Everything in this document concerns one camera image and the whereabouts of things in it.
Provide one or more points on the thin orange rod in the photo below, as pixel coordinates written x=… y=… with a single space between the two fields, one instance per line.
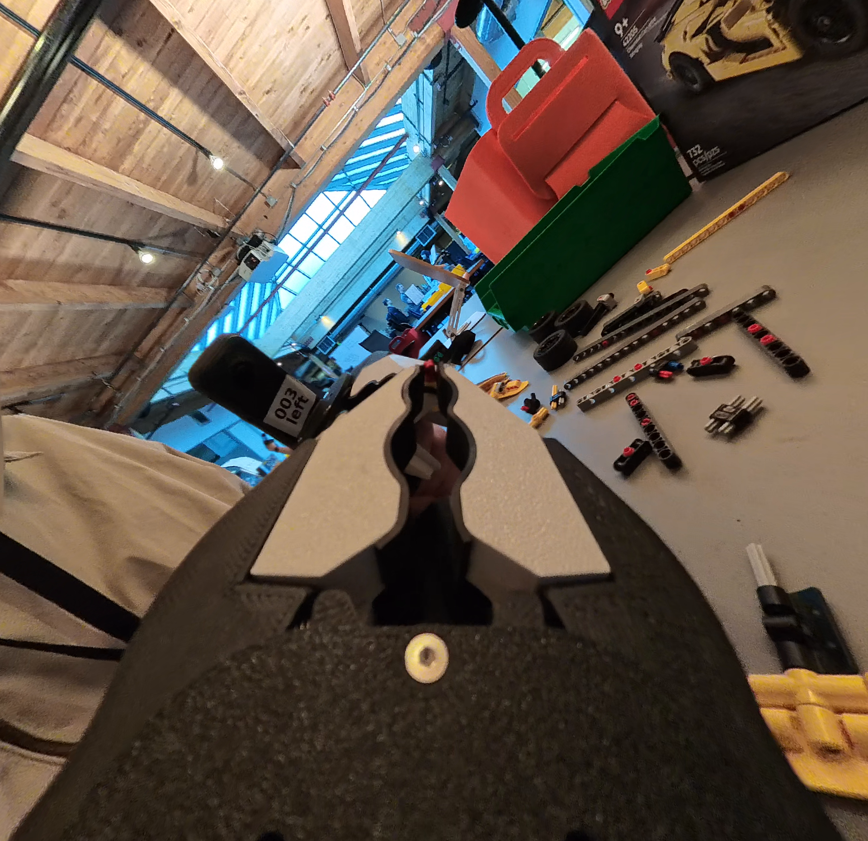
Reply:
x=483 y=342

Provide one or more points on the dark toy car box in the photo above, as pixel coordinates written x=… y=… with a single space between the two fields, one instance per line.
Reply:
x=759 y=61

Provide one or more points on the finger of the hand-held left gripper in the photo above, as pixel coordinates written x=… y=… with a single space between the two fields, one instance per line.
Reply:
x=422 y=462
x=383 y=369

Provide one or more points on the wooden desk lamp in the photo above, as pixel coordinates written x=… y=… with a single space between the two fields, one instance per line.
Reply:
x=462 y=344

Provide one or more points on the black beam three red pins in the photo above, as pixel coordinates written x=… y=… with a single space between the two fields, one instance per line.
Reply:
x=654 y=433

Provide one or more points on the grey desk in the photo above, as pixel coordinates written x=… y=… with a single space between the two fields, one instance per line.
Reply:
x=780 y=481

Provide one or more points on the grey white small brick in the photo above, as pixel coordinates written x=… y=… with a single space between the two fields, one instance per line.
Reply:
x=607 y=302

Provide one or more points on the grey black axle connector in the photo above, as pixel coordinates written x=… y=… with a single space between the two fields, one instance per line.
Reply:
x=734 y=417

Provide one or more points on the yellow black brick block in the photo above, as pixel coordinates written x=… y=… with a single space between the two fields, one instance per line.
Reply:
x=814 y=719

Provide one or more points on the red toy pin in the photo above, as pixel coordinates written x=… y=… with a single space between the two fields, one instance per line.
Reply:
x=431 y=371

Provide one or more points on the yellow curved panel pieces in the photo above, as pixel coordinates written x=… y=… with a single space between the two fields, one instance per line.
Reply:
x=505 y=386

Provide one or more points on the tiny yellow black blue brick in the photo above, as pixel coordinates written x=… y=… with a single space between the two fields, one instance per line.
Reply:
x=557 y=398

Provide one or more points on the ceiling mounted device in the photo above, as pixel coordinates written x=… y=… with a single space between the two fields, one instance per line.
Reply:
x=258 y=256

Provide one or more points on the dark grey long toy beam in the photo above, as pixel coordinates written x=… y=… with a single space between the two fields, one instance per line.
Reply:
x=610 y=366

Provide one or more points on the short grey beam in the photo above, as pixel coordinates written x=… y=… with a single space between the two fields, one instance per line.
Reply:
x=725 y=312

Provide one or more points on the person's left hand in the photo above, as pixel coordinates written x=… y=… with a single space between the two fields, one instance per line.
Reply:
x=434 y=495

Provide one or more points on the black beam two red pins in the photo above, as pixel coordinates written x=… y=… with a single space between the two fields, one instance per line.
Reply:
x=773 y=346

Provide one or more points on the light grey long toy beam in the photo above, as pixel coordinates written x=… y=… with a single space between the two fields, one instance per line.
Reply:
x=637 y=374

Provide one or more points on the green storage bin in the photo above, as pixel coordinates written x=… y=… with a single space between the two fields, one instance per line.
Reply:
x=597 y=244

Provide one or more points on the short black brick red pin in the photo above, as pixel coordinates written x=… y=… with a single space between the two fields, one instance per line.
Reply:
x=712 y=366
x=632 y=456

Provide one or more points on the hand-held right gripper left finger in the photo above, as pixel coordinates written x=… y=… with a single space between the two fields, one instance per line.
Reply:
x=325 y=508

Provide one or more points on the small yellow connector piece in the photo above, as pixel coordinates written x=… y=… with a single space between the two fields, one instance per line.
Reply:
x=539 y=417

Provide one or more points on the red plastic tote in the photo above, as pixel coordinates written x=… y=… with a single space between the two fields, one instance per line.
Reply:
x=529 y=176

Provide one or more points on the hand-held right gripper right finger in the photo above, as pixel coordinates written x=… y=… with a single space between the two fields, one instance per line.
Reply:
x=529 y=508

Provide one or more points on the black double toy beam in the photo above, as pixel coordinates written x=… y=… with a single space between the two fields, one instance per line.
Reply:
x=654 y=308

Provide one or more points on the blue red pin cluster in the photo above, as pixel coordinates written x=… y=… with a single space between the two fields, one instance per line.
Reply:
x=666 y=369

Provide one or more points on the tiny black red pin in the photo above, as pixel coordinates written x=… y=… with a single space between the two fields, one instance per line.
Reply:
x=531 y=402

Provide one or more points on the person's beige jacket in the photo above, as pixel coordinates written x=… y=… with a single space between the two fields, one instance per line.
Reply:
x=102 y=502

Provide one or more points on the long yellow toy beam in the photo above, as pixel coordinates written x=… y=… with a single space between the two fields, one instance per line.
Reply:
x=729 y=215

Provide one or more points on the ceiling spotlight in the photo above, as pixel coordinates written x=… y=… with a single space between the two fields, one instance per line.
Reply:
x=146 y=256
x=217 y=163

